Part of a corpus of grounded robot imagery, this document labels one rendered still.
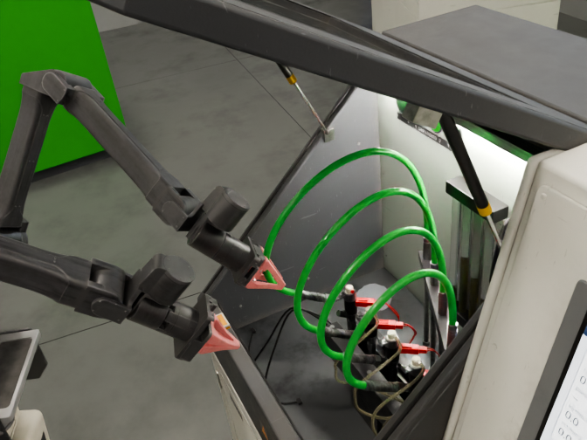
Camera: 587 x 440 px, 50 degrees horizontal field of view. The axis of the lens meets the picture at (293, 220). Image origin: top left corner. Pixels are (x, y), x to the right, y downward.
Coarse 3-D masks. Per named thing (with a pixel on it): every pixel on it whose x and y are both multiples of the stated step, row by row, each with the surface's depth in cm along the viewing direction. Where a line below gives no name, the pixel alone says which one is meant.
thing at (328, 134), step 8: (280, 64) 137; (288, 72) 139; (288, 80) 140; (296, 80) 140; (296, 88) 142; (304, 96) 143; (312, 112) 146; (320, 120) 148; (328, 128) 150; (328, 136) 151
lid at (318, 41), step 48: (96, 0) 52; (144, 0) 52; (192, 0) 54; (240, 0) 96; (288, 0) 128; (240, 48) 58; (288, 48) 60; (336, 48) 62; (384, 48) 118; (432, 96) 71; (480, 96) 74; (576, 144) 86
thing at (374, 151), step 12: (348, 156) 117; (360, 156) 118; (396, 156) 121; (324, 168) 116; (336, 168) 117; (408, 168) 125; (312, 180) 116; (420, 180) 127; (300, 192) 116; (420, 192) 130; (288, 204) 116; (276, 228) 117; (264, 252) 119; (288, 288) 126
